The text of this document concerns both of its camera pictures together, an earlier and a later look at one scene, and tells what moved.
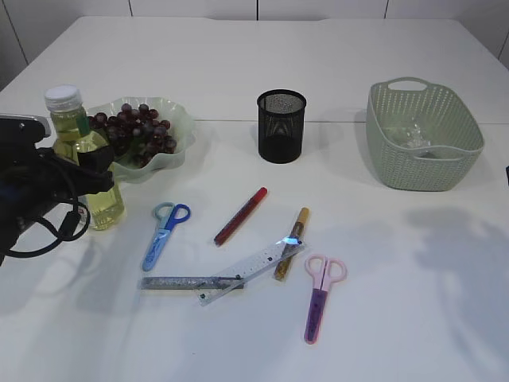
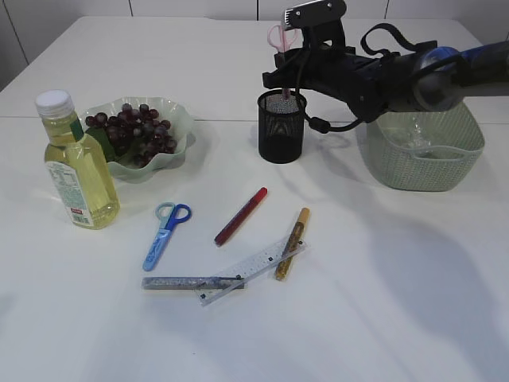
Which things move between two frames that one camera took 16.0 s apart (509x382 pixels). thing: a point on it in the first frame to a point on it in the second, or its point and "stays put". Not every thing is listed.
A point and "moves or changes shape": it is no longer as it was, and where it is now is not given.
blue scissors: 169,214 stays put
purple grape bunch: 137,131 stays put
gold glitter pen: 292,245 stays put
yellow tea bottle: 75,133 moves or changes shape
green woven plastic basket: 421,136 stays put
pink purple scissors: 325,271 to 281,37
